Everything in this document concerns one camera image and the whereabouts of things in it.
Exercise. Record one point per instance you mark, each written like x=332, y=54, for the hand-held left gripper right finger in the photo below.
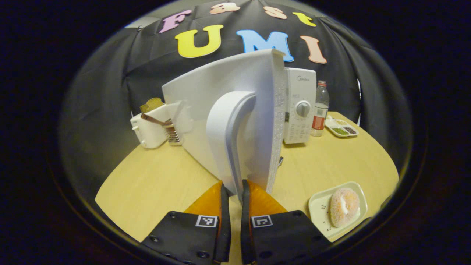
x=245, y=224

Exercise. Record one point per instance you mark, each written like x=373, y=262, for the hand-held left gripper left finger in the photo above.
x=225, y=224

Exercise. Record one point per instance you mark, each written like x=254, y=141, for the sugared doughnut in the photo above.
x=344, y=208

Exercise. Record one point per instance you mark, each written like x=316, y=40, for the white microwave oven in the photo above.
x=235, y=81

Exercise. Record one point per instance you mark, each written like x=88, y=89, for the white rectangular plate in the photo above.
x=319, y=211

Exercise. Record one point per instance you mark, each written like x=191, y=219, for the ribbed glass cup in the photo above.
x=174, y=136

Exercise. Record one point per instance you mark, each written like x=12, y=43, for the white toaster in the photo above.
x=151, y=134

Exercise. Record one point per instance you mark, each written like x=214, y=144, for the brown spoon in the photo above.
x=152, y=119

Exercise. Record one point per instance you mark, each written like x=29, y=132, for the white divided condiment tray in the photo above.
x=342, y=129

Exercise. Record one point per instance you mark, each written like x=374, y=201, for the clear plastic bottle red label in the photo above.
x=320, y=110

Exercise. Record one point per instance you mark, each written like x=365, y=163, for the toast slice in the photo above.
x=151, y=105

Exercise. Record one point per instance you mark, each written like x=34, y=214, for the black backdrop cloth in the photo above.
x=103, y=99

